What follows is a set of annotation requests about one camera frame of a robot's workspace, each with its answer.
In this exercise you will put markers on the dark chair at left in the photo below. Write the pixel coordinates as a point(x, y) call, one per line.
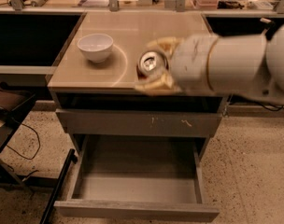
point(14, 108)

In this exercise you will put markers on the grey drawer cabinet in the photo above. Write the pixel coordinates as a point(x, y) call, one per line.
point(78, 83)

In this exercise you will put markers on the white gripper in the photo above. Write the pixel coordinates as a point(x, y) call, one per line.
point(191, 64)

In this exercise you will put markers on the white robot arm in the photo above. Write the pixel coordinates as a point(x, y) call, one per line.
point(250, 66)

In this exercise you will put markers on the black metal bar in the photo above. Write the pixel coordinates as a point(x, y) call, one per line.
point(71, 157)

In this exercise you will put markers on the closed grey top drawer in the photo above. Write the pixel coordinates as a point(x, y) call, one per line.
point(140, 123)

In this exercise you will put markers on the open grey middle drawer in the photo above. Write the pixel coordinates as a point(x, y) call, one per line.
point(132, 177)

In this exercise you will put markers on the white ceramic bowl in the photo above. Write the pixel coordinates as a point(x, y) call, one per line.
point(96, 47)

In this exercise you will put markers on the red coke can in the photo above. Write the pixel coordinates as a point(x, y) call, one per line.
point(149, 62)

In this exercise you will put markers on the white stick with tip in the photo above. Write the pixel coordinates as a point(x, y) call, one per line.
point(267, 22)

